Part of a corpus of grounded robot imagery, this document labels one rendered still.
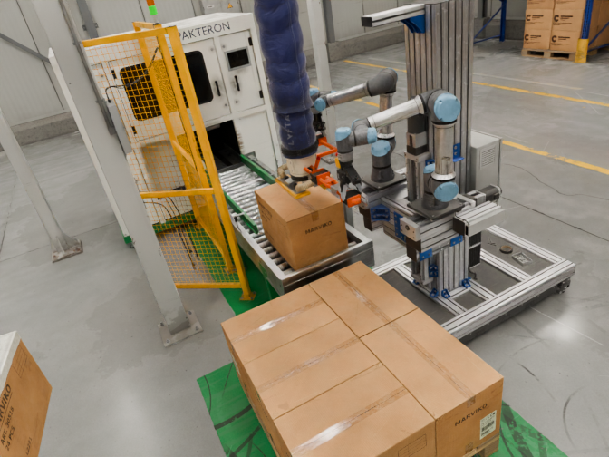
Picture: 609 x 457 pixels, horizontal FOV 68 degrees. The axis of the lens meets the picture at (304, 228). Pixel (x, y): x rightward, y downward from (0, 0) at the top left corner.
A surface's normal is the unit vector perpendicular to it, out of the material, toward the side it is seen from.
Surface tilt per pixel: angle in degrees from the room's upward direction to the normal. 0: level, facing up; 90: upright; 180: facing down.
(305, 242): 90
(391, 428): 0
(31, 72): 90
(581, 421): 0
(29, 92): 90
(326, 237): 90
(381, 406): 0
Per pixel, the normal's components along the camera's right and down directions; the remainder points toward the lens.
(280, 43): 0.00, 0.33
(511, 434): -0.16, -0.85
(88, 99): 0.45, 0.39
